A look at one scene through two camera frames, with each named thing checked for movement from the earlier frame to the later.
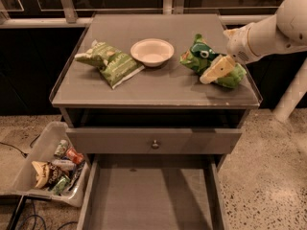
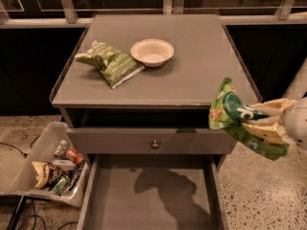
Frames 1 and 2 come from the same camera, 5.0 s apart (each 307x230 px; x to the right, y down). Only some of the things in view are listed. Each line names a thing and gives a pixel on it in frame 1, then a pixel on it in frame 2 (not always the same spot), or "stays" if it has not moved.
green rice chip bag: [201, 55] -> [228, 111]
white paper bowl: [153, 52] stays
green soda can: [61, 149] stays
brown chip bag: [46, 173] stays
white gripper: [240, 46] -> [296, 123]
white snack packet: [64, 164] stays
